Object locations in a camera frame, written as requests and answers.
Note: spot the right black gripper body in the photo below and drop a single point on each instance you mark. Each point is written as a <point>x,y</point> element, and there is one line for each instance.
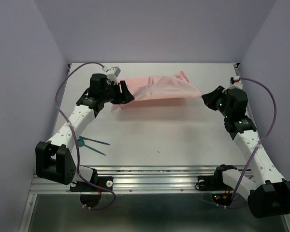
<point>221,105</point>

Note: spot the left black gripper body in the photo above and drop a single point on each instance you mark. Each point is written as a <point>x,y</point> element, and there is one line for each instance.
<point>112,93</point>

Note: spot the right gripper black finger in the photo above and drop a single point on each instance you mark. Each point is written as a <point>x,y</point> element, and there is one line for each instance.
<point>214,95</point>
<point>211,103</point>

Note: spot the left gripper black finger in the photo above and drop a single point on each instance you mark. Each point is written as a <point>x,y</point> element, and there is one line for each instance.
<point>123,99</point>
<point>124,89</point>

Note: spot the pink satin napkin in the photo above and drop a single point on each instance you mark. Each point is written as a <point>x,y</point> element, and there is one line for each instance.
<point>159,87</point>

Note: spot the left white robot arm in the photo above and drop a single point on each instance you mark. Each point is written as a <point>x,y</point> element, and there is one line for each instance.
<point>58,159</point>

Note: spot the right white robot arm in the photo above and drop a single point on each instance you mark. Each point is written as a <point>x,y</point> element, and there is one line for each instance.
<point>265,189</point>

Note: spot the teal plastic utensil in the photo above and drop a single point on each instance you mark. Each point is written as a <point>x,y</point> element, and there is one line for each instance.
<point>96,141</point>

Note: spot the teal plastic spoon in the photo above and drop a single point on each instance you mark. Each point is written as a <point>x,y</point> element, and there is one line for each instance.
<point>82,143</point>

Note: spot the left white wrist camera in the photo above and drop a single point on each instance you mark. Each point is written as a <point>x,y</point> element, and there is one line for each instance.
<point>112,73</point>

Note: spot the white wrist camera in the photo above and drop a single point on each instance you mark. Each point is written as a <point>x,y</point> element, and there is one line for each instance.
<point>112,73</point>
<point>235,83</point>

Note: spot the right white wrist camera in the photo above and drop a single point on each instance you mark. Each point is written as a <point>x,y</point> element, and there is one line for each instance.
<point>235,83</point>

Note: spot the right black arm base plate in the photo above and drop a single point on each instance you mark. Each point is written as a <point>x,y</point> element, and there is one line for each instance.
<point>209,183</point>

